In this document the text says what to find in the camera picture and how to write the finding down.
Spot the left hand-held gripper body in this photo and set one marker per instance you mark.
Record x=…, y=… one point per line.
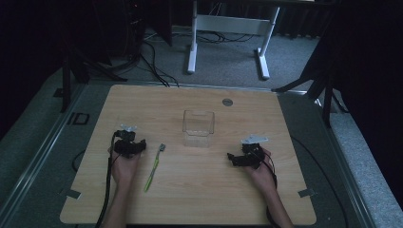
x=125, y=139

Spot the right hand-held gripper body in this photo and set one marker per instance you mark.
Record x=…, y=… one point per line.
x=253, y=151

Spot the green toothbrush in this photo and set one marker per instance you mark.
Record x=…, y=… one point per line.
x=153, y=169

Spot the clear plastic container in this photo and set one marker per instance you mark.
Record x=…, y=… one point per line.
x=198, y=128

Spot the person's left hand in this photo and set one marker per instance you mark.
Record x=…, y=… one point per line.
x=124, y=169

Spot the person's right hand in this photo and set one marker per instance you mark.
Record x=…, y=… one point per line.
x=262, y=177

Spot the grey round table grommet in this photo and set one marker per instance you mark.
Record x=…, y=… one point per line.
x=227, y=102

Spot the grey tape piece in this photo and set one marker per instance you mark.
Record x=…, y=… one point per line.
x=73, y=193
x=306, y=192

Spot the black tripod stand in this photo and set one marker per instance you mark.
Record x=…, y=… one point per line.
x=320, y=85
x=76, y=68

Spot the white desk frame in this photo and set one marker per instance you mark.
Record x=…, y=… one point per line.
x=228, y=24

